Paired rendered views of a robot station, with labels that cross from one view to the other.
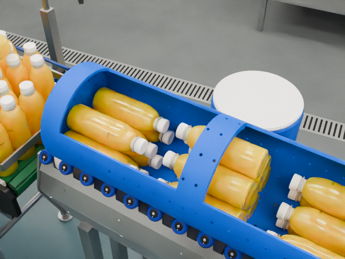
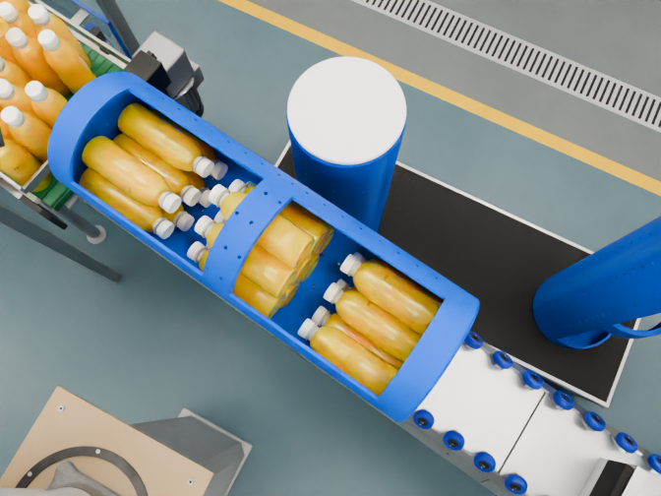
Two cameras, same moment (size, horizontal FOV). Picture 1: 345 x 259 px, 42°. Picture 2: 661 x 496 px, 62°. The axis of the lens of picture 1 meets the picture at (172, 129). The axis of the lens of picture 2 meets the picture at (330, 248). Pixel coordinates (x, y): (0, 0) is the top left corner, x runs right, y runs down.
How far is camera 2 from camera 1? 0.55 m
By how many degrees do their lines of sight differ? 30
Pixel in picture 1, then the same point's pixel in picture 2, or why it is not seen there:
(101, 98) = (127, 125)
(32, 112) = (51, 119)
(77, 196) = not seen: hidden behind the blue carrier
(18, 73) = (29, 55)
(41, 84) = (63, 70)
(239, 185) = (272, 279)
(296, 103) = (395, 121)
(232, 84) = (318, 82)
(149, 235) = not seen: hidden behind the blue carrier
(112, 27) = not seen: outside the picture
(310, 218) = (354, 312)
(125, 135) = (150, 193)
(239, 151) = (274, 240)
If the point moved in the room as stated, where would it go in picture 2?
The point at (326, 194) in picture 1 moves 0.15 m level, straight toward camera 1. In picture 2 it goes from (374, 290) to (331, 356)
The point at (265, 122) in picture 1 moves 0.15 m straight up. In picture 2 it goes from (347, 151) to (348, 118)
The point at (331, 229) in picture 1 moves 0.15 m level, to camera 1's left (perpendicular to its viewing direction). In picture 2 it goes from (374, 327) to (298, 322)
